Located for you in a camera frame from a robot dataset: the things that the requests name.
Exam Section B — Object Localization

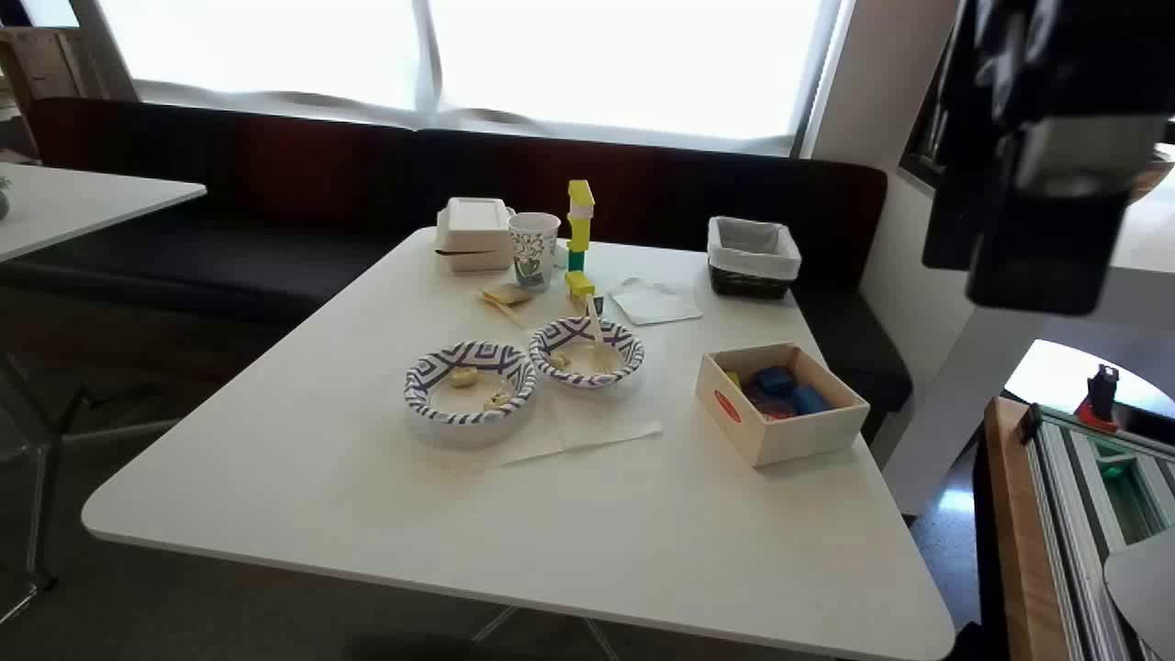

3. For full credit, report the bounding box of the white counter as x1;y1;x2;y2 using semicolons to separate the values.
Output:
859;169;1175;519

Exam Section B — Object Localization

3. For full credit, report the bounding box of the black basket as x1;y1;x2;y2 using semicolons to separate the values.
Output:
710;260;794;301

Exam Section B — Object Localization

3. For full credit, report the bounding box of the yellow base block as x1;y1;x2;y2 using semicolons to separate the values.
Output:
562;267;603;311

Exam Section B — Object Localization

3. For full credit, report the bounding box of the white paper napkin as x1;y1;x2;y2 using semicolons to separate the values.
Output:
607;276;710;330

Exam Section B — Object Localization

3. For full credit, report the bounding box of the long white strip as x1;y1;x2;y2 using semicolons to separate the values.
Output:
496;418;667;469

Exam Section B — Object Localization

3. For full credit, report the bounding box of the large patterned paper bowl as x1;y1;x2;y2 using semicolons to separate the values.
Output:
399;339;540;448

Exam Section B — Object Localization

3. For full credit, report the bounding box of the blue object in box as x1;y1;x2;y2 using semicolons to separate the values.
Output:
742;363;838;422

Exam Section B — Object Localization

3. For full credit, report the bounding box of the aluminium frame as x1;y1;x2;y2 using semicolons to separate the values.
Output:
1021;401;1175;661

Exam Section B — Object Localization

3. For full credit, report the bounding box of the small patterned paper bowl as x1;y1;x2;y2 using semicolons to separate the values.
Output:
525;311;650;393

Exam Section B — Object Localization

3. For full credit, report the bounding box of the wooden bowl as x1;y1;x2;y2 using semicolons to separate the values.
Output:
1128;144;1175;210

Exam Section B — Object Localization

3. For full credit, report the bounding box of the dark bench seat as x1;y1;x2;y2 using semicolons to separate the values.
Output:
0;96;917;426

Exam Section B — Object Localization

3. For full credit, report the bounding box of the bright yellow block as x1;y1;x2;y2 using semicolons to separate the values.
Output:
565;177;597;225

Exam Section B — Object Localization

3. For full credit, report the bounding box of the red black clamp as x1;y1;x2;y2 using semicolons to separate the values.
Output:
1077;361;1123;432

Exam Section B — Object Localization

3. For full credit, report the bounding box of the bright window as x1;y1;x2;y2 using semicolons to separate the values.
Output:
93;0;849;156

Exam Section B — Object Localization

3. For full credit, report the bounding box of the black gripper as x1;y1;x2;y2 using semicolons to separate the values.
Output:
961;180;1133;316

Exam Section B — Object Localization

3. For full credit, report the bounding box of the white side table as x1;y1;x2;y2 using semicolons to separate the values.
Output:
0;160;210;617

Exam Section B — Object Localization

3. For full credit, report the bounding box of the white takeout box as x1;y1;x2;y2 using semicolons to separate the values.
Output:
434;193;518;276

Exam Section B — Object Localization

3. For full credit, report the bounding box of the wooden box with red label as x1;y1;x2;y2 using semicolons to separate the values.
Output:
693;341;875;469

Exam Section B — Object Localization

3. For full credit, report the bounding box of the wooden board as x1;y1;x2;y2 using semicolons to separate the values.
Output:
985;398;1071;661

